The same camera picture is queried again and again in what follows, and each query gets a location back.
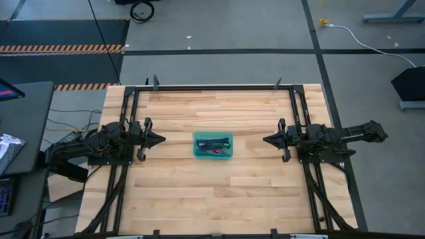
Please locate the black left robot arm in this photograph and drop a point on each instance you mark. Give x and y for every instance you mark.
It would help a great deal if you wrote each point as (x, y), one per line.
(99, 144)

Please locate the purple marker pen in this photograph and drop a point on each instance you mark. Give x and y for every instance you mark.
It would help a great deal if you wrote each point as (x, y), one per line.
(206, 146)

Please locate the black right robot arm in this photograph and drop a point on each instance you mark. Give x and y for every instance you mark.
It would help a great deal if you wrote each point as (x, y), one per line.
(362, 130)

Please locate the grey metal foot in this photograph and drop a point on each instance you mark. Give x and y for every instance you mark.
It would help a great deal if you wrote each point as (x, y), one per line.
(413, 105)

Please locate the printed book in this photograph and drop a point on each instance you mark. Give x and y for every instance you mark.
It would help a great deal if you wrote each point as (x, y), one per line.
(10, 149)

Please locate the dark grey desk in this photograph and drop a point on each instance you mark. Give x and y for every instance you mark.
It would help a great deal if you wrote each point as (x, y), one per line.
(30, 206)

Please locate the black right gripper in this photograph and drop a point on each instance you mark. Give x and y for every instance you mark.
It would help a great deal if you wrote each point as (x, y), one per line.
(292, 136)

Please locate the grey metal desk leg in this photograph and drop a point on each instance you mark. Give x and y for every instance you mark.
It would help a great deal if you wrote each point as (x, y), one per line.
(391, 16)

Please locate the screen with red stripe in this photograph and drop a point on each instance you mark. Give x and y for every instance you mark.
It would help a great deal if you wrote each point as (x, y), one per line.
(8, 92)

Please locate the black hazard-striped floor mat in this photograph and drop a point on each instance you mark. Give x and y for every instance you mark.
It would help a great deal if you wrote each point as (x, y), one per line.
(66, 33)

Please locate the black aluminium rig frame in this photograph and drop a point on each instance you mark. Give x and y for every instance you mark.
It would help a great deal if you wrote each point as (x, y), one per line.
(216, 88)

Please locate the white bar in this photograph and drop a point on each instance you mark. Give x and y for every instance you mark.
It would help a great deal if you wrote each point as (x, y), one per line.
(308, 236)
(124, 237)

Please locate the black keyboard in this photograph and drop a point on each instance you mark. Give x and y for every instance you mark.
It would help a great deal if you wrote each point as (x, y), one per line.
(6, 199)

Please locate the black box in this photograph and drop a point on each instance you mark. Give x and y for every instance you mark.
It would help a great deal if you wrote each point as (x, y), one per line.
(411, 84)

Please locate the green translucent plastic bin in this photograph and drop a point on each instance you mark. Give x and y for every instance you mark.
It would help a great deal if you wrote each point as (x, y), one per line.
(198, 154)

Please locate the black power adapter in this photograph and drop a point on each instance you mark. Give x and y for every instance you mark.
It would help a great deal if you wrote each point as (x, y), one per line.
(72, 136)

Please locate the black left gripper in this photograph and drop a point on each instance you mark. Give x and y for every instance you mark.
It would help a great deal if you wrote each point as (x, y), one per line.
(141, 136)

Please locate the black table clamp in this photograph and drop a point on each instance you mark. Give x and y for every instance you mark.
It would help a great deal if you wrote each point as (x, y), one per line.
(155, 83)
(274, 233)
(277, 83)
(156, 233)

